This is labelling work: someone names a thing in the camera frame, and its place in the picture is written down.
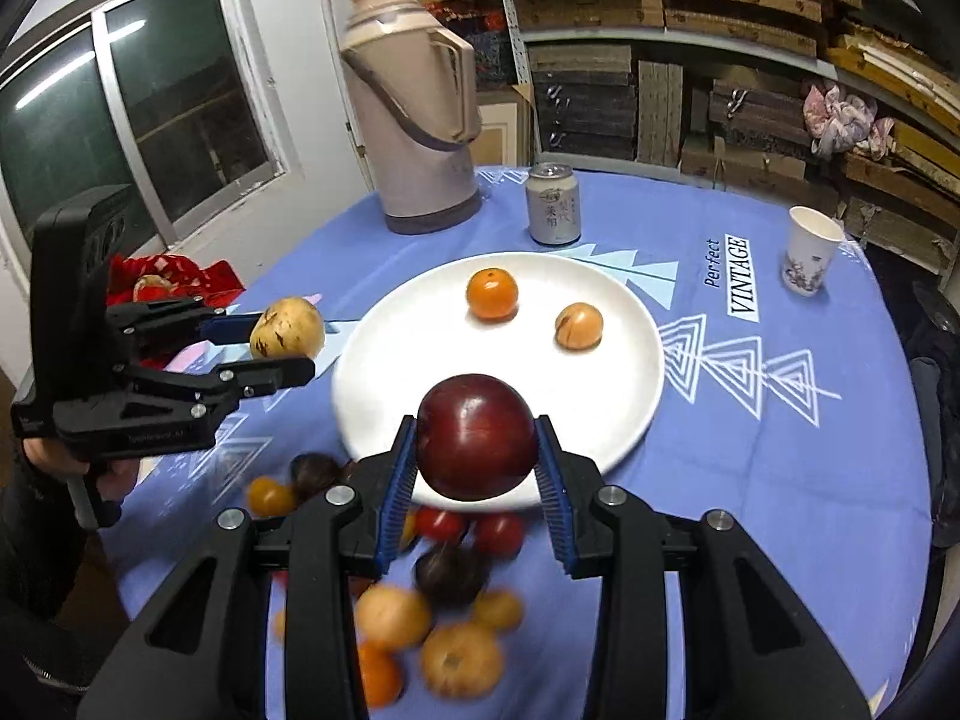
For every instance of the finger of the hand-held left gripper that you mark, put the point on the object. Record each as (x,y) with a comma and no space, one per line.
(225,329)
(277,375)

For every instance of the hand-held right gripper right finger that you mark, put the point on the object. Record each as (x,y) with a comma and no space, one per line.
(553,521)

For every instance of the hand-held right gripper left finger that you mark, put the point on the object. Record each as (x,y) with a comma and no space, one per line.
(391,510)

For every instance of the pale yellow spotted fruit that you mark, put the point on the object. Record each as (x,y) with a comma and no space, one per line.
(289,326)

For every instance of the red cherry tomato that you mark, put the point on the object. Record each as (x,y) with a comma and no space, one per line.
(442,526)
(499,536)

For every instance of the dark brown water chestnut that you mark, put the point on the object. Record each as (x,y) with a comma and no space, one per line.
(450,577)
(315,476)

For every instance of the dark red plum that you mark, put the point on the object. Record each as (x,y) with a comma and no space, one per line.
(476,435)

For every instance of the yellow tomato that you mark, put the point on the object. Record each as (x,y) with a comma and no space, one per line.
(271,496)
(280,624)

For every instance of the white plate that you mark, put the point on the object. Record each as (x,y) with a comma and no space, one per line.
(420,345)

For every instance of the tan spotted fruit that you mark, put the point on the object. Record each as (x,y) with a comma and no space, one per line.
(461,660)

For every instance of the tangerine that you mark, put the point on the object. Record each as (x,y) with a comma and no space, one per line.
(381,679)
(493,296)

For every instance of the person's left forearm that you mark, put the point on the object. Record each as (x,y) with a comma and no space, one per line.
(37,540)

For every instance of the person's left hand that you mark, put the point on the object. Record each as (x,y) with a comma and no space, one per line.
(116,480)

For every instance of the red cloth bag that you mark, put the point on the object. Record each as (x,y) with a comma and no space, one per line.
(187,274)

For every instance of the small tan fruit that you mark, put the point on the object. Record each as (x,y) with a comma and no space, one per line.
(579,326)

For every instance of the sliding glass window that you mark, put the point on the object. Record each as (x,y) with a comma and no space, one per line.
(187,105)

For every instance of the white panel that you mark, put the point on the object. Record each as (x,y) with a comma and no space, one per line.
(336,90)

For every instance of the beige thermos flask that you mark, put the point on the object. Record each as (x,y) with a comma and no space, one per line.
(420,135)

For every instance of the silver beverage can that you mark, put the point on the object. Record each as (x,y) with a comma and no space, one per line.
(553,210)

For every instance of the white paper cup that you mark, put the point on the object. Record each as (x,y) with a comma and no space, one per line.
(810,255)

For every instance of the black jacket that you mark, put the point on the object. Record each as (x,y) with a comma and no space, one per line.
(937,450)

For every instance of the white metal shelf rack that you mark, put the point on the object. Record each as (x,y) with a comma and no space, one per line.
(600,35)

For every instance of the pink plastic bag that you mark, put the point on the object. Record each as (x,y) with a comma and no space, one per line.
(844,120)

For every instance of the wooden picture frame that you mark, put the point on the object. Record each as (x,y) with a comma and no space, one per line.
(499,135)

